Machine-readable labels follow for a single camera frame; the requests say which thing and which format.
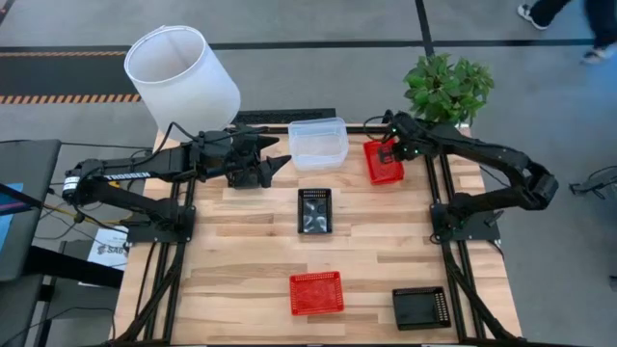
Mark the black slotted plastic basket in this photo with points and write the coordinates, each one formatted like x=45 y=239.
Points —
x=417 y=308
x=314 y=212

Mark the red slotted plastic basket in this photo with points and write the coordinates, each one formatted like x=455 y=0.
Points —
x=385 y=174
x=315 y=294

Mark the blue sheet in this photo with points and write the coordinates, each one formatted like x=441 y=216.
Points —
x=6 y=231

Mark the white shade table lamp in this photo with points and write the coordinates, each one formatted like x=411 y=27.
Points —
x=193 y=96

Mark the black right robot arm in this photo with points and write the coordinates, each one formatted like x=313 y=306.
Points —
x=482 y=149

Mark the person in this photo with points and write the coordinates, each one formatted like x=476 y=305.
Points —
x=605 y=24

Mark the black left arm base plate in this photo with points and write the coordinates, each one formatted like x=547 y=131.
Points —
x=144 y=235

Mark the black aluminium table frame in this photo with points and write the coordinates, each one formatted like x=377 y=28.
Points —
x=356 y=128

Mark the black desk crossbar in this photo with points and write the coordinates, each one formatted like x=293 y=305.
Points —
x=72 y=267

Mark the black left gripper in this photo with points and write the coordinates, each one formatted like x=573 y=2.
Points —
x=226 y=156

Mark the black ribbed floor strip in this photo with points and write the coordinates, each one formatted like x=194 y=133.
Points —
x=284 y=116

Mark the white printed paper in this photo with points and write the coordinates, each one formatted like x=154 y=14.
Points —
x=108 y=255

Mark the green plant in black pot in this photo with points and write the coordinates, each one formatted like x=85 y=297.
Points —
x=446 y=89

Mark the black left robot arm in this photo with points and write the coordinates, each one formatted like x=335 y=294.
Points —
x=144 y=171

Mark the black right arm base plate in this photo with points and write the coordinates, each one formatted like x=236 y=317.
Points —
x=482 y=231

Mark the clear plastic container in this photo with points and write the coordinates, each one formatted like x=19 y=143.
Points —
x=318 y=144

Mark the grey side desk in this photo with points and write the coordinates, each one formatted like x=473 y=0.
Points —
x=34 y=168

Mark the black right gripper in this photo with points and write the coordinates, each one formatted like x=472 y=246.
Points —
x=405 y=149

